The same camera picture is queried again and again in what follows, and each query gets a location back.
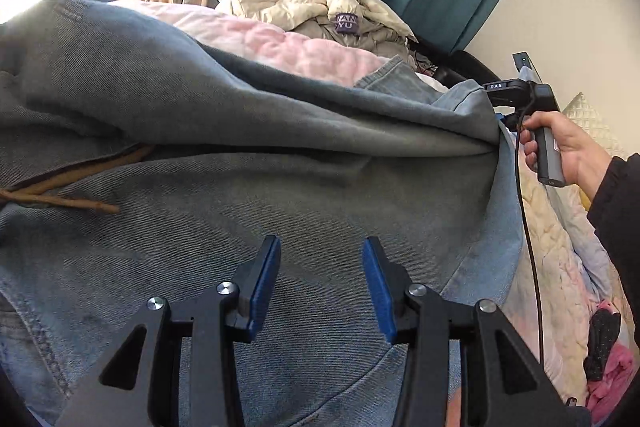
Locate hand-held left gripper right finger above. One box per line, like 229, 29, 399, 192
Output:
362, 235, 592, 427

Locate blue denim jeans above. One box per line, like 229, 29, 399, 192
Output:
0, 0, 526, 427

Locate white textured pillow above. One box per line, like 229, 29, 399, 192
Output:
562, 93, 627, 158

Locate grey garment with purple label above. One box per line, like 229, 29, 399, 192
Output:
291, 9, 418, 58

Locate pink quilt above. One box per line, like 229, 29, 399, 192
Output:
114, 1, 627, 408

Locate black sofa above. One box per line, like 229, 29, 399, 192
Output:
414, 34, 502, 92

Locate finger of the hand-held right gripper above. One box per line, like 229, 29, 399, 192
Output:
512, 52, 540, 84
492, 109, 522, 130

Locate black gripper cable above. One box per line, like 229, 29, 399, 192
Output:
515, 113, 547, 370

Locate black dotted garment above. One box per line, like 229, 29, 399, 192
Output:
586, 309, 622, 383

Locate person's right hand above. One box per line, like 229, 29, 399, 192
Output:
519, 111, 614, 204

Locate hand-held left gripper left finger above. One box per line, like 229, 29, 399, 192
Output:
55, 235, 282, 427

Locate person's right forearm black sleeve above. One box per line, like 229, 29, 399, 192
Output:
585, 154, 640, 360

